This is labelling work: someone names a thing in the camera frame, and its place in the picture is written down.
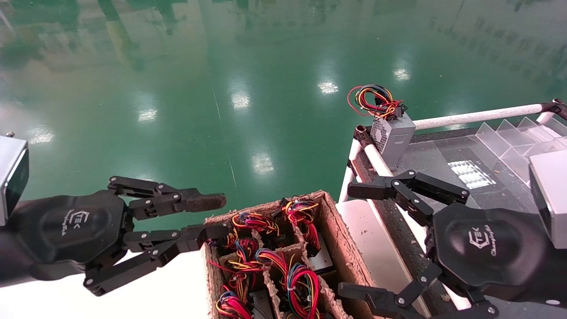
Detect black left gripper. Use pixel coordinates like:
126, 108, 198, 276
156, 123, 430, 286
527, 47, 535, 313
11, 176, 230, 296

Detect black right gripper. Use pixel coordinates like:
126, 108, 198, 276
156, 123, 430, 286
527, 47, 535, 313
338, 170, 567, 319

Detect brown cardboard divider box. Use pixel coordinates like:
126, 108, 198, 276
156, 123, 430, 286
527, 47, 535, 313
202, 191, 377, 319

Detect black pipe joint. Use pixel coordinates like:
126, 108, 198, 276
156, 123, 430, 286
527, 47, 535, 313
354, 125, 375, 151
540, 98, 567, 120

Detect clear acrylic divider tray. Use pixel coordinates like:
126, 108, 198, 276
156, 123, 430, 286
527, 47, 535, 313
475, 116, 567, 187

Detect power supply with coloured wires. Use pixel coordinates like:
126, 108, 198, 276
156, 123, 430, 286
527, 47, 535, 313
255, 248, 322, 319
207, 230, 238, 251
231, 211, 293, 249
215, 290, 273, 319
208, 238, 266, 302

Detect long white side rail pipe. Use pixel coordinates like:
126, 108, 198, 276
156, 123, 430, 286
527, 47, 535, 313
363, 143, 472, 311

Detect grey power supply yellow-black wires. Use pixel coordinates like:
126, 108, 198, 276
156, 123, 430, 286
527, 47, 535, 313
347, 84, 417, 171

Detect white rear rail pipe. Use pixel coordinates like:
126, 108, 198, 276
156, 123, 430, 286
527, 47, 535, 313
414, 103, 544, 130

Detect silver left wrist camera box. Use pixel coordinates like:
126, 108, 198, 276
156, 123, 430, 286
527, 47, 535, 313
0, 135, 30, 226

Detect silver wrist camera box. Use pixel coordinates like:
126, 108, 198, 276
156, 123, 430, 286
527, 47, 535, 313
0, 135, 30, 226
529, 150, 567, 249

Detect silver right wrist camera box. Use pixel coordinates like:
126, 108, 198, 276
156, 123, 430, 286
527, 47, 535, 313
529, 150, 567, 249

